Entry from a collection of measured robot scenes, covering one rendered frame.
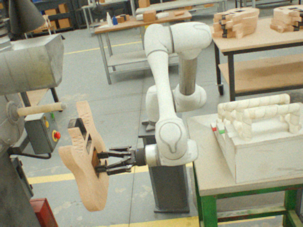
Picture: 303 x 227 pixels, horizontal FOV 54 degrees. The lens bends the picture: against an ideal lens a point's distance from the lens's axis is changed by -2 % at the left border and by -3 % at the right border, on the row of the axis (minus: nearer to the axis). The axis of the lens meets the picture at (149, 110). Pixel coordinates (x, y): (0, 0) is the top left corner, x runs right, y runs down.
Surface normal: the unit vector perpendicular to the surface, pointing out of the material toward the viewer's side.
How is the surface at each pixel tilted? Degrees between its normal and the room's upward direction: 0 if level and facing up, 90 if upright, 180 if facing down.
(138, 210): 0
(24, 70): 90
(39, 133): 90
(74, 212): 0
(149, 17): 90
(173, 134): 47
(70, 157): 95
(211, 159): 0
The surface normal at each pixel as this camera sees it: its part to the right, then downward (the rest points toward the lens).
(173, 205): -0.15, 0.46
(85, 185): -0.07, 0.17
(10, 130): 0.99, 0.00
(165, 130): -0.05, -0.25
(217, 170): -0.15, -0.89
